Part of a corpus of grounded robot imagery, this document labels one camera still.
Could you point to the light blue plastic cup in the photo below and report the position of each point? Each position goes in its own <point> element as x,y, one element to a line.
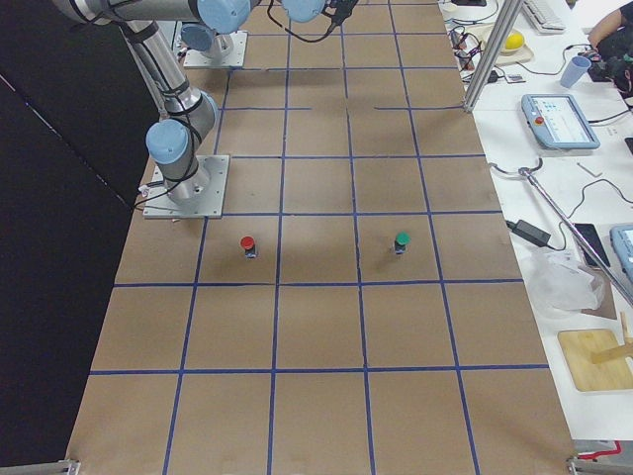
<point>574,71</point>

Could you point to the black smartphone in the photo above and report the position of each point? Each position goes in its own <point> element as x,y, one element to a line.
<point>590,234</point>

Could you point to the red push button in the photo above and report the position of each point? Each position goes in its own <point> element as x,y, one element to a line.
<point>248,245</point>

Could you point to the clear plastic bag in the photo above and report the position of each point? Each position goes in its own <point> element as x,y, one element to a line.
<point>559,285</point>

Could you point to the blue teach pendant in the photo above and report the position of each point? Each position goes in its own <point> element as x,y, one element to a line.
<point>557,121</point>

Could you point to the green push button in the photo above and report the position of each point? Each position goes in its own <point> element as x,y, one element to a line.
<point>401,241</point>

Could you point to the yellow lemon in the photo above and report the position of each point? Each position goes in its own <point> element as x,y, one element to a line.
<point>515,41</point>

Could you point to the metal allen key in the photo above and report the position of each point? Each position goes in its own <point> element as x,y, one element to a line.
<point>589,171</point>

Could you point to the wooden stick stand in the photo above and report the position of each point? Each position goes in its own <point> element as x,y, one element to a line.
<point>607,350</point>

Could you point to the right corner metal bracket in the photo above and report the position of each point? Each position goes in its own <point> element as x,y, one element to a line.
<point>582,466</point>

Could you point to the white keyboard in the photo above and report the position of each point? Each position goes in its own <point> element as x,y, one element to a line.
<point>541,16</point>

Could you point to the aluminium frame post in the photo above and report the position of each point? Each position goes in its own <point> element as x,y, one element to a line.
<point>495,42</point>

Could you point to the black power adapter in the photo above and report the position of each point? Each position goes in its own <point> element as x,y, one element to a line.
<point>530,233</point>

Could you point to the person at desk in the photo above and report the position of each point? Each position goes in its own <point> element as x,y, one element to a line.
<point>611,37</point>

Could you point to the wooden cutting board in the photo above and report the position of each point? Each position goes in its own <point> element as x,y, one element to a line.
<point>577,347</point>

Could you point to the metal rod with handle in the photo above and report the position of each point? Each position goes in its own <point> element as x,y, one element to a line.
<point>529,174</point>

